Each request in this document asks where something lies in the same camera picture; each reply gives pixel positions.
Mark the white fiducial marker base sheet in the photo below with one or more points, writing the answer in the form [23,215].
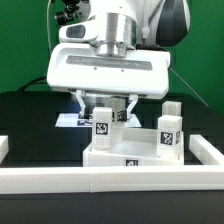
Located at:
[73,120]

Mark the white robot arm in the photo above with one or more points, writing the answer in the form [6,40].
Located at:
[117,48]

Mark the white fence rail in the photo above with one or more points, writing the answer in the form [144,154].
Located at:
[110,179]
[204,151]
[4,148]

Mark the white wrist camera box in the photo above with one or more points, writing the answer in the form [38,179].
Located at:
[84,32]

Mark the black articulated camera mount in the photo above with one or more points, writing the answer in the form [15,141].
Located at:
[69,12]

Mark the white right fence rail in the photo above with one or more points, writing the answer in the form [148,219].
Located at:
[204,151]

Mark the white front fence rail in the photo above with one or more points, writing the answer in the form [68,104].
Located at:
[110,179]

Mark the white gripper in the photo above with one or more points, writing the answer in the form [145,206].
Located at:
[142,73]

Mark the white left fence rail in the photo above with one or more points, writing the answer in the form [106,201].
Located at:
[4,148]

